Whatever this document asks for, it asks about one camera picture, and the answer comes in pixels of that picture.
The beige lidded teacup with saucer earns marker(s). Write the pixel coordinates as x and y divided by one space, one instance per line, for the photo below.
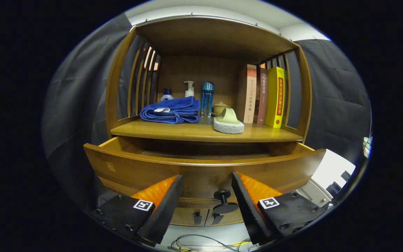
219 107

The orange and white book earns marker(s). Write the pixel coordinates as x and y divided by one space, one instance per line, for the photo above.
249 94

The wooden cabinet door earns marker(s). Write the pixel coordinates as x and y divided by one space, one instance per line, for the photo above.
184 217
231 219

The black drawer knob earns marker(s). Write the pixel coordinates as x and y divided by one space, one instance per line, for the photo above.
224 208

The white bowl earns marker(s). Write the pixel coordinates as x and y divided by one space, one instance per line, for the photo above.
367 147

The white pump bottle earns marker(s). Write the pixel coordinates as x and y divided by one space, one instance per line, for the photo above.
189 92

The wooden drawer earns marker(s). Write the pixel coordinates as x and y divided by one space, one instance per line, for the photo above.
194 171

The folded blue towel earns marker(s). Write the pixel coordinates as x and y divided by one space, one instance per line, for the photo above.
173 110

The tall blue glass bottle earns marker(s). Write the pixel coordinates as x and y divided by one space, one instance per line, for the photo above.
207 99

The wooden cabinet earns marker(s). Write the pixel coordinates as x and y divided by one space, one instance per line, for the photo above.
215 38

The wooden countertop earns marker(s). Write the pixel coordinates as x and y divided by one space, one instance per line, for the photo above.
194 131

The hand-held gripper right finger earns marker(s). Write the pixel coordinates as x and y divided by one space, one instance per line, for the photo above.
248 210

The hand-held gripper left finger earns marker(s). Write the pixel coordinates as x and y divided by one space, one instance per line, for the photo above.
166 206

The brown book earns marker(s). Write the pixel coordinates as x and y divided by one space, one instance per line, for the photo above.
262 98

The white equipment case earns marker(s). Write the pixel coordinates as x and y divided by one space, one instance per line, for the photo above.
331 166

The yellow book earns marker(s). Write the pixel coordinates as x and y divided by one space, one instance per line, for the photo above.
276 98

